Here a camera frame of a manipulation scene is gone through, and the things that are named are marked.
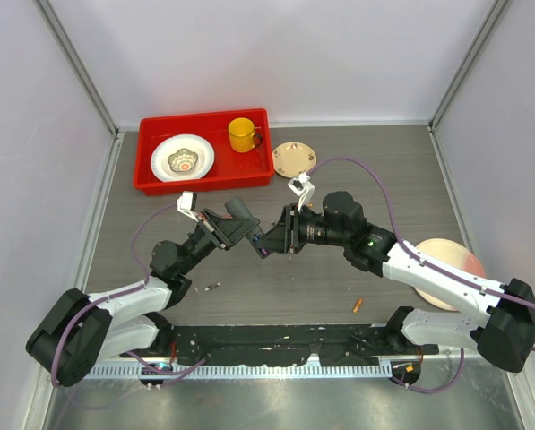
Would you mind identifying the beige floral saucer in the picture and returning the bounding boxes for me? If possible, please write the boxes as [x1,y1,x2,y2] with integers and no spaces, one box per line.
[272,142,317,178]

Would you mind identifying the pink rimmed plate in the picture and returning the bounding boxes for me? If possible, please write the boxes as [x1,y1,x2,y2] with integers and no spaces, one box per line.
[412,238,487,313]

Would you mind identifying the white paper plate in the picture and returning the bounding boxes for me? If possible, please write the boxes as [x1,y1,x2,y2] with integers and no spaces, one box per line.
[151,133,215,183]

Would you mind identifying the black remote control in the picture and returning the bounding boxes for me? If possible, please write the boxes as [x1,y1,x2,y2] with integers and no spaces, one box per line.
[225,197,264,245]

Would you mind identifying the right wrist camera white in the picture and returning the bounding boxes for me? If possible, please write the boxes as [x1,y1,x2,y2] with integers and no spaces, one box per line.
[288,172,315,213]

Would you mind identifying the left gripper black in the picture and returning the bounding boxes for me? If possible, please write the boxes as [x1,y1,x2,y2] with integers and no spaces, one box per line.
[178,209,258,276]

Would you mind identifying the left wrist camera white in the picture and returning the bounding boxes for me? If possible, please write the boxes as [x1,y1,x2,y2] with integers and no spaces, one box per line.
[177,191,199,222]

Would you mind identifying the yellow mug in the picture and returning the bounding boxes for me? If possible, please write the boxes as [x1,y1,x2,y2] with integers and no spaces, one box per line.
[228,117,263,153]

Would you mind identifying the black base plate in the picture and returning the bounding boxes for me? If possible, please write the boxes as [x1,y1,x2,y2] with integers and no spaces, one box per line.
[135,324,439,367]

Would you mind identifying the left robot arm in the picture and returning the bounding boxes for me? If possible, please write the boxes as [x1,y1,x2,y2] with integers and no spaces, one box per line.
[26,209,260,388]

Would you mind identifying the white slotted cable duct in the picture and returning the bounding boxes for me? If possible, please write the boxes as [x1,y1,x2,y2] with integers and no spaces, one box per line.
[86,360,393,381]

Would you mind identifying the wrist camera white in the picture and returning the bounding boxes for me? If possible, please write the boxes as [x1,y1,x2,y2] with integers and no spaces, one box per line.
[177,191,199,222]
[288,172,315,213]

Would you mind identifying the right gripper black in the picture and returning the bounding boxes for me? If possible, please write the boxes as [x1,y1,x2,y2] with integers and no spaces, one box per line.
[256,202,349,254]

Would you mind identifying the red plastic tray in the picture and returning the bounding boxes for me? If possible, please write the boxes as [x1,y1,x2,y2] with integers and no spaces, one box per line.
[133,108,274,196]

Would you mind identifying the orange battery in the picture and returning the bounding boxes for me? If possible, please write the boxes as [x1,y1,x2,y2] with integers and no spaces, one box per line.
[352,298,363,314]

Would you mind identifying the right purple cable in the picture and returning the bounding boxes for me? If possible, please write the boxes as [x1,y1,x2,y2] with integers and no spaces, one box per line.
[305,156,535,395]

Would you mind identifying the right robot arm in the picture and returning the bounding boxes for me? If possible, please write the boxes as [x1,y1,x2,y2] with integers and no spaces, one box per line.
[254,191,535,373]

